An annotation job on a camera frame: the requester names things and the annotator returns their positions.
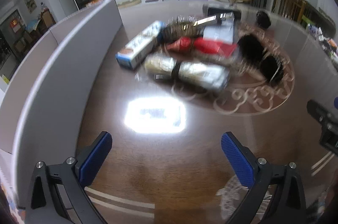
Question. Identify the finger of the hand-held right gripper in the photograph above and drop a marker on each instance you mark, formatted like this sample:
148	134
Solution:
336	103
317	110

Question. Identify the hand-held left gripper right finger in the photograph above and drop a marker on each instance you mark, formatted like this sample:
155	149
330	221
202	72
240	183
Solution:
237	160

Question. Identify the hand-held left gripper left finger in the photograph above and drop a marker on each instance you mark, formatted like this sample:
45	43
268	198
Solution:
94	156

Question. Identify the red snack packet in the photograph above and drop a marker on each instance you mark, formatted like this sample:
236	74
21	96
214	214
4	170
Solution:
200	45

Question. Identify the long blue white carton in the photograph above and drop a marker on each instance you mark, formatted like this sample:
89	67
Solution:
141	44

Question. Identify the grey box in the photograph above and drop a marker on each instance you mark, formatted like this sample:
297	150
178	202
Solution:
219	32

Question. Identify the black rectangular box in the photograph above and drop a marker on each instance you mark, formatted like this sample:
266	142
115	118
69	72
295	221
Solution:
221	11

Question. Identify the grey partition board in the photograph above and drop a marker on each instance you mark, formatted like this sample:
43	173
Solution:
52	60

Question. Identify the dark round object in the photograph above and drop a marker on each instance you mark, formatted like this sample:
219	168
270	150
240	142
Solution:
263	19

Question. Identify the wooden dining chair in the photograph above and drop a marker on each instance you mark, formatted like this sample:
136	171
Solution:
289	3

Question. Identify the framed wall painting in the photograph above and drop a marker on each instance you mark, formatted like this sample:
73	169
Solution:
30	2

